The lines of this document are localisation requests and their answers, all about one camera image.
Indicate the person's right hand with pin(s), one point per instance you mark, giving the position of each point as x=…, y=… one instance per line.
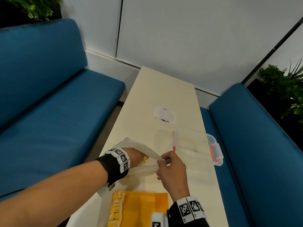
x=175, y=177

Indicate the person's left hand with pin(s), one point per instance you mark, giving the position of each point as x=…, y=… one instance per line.
x=136, y=157

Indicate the clear plastic bag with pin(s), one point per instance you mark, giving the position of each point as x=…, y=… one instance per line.
x=142, y=171

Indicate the clear box with red latches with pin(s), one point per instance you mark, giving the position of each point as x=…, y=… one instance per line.
x=196, y=144

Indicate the yellow tray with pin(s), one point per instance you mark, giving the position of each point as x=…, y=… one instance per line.
x=146, y=210

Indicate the row of tea bags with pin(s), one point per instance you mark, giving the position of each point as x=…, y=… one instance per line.
x=116, y=205

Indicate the person's right forearm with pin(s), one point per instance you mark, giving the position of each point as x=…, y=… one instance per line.
x=175, y=215

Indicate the person's left forearm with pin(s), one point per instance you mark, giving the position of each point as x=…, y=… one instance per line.
x=59, y=191

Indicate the white marker wristband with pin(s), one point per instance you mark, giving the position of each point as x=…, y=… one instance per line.
x=189, y=208
x=120, y=158

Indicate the white paper patch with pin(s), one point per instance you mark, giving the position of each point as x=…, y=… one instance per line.
x=164, y=114

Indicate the blue sofa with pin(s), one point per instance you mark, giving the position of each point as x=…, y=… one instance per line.
x=47, y=115
x=255, y=163

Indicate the green leafy plant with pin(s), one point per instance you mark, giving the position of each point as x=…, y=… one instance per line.
x=35, y=7
x=281, y=87

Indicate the black metal pole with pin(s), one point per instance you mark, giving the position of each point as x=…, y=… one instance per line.
x=272, y=50

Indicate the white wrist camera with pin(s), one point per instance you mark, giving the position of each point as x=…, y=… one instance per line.
x=106, y=190
x=157, y=221

